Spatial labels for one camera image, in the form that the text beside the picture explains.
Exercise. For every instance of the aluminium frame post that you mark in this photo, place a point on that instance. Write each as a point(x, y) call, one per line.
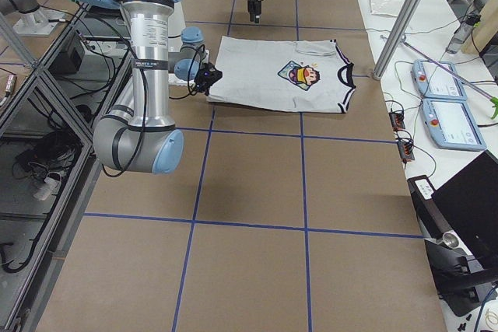
point(407, 11)

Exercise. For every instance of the grey cartoon print t-shirt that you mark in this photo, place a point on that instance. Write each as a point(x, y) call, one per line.
point(287, 76)

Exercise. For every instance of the brown paper table cover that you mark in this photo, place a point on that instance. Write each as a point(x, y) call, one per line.
point(272, 221)

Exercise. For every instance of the near teach pendant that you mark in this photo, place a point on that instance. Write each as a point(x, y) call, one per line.
point(451, 125)

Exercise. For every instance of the clear plastic bag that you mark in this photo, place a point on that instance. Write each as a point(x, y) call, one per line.
point(390, 8)

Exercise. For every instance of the teach pendant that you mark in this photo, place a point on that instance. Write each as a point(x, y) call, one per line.
point(434, 82)
point(451, 125)

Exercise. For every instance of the far teach pendant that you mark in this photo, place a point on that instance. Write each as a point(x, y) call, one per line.
point(434, 82)

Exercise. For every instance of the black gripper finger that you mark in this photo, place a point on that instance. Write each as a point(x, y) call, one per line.
point(251, 10)
point(257, 11)

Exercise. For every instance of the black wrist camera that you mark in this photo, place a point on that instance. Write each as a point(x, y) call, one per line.
point(208, 71)

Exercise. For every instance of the black laptop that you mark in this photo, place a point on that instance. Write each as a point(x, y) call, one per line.
point(468, 202)

